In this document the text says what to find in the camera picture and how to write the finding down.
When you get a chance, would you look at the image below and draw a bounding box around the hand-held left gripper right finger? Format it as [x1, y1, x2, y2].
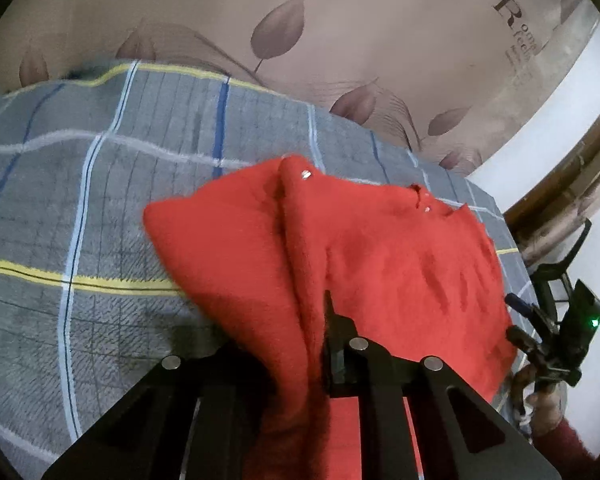
[321, 290, 563, 480]

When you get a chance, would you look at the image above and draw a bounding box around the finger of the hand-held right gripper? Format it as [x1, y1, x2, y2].
[505, 325, 547, 362]
[504, 292, 548, 327]

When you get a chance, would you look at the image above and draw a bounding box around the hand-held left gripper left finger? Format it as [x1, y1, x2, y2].
[40, 344, 281, 480]

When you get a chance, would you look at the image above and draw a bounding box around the red knit sweater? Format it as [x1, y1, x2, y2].
[142, 155, 518, 480]

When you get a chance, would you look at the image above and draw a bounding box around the person's red sleeved right forearm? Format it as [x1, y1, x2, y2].
[530, 420, 600, 480]

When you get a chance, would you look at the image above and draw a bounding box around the person's right hand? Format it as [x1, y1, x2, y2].
[510, 364, 567, 437]

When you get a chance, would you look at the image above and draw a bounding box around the grey plaid blanket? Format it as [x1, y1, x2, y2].
[0, 60, 536, 480]

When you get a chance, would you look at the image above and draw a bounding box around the beige leaf print curtain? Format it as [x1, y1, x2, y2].
[0, 0, 600, 178]

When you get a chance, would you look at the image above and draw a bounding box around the wooden door frame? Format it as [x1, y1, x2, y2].
[500, 95, 600, 266]

